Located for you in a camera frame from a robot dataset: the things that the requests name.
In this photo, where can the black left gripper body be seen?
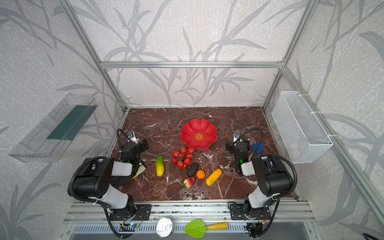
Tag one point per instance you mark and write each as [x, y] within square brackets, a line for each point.
[139, 145]

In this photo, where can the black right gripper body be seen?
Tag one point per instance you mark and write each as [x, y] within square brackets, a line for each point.
[236, 146]

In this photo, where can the green yellow fake cucumber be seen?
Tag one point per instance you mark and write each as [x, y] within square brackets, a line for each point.
[160, 168]

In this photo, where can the yellow fake corn fruit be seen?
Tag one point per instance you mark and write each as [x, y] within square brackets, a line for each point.
[213, 177]

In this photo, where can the small fake orange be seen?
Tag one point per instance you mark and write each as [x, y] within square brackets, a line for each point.
[200, 174]

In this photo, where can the dark fake avocado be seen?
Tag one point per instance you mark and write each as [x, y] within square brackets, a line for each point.
[193, 169]

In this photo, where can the red green fake apple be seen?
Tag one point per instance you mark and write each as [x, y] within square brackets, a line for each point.
[188, 183]

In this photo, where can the yellow white object under arm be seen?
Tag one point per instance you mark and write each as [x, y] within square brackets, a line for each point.
[139, 171]

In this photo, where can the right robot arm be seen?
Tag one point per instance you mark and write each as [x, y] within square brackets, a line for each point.
[276, 175]

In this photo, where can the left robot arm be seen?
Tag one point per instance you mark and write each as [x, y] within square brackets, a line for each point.
[97, 180]

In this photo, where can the red flower-shaped fruit bowl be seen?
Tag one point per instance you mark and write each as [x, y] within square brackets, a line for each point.
[199, 134]

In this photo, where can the red fake cherry tomato bunch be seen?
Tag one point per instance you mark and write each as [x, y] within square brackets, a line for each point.
[183, 158]

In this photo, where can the blue round object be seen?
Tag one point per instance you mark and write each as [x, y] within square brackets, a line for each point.
[258, 148]

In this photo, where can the green circuit board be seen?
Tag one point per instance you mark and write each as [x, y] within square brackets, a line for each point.
[129, 227]

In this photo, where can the silver round tin lid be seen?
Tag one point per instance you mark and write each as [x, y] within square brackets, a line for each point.
[165, 227]

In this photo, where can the green yellow toy spatula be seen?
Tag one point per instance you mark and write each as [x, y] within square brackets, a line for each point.
[197, 228]

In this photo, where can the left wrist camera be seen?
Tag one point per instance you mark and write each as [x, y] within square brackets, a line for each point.
[131, 137]

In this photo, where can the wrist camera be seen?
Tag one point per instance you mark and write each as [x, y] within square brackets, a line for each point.
[131, 137]
[237, 135]

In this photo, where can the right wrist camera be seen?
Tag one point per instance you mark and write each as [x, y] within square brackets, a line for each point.
[237, 135]

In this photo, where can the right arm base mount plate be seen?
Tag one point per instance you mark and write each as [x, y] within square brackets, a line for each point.
[246, 212]

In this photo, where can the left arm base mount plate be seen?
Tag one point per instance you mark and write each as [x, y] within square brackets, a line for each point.
[140, 212]

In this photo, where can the white wire mesh basket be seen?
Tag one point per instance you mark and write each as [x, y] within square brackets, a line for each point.
[300, 129]

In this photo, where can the clear acrylic wall shelf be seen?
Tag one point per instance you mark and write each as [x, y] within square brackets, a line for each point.
[48, 140]

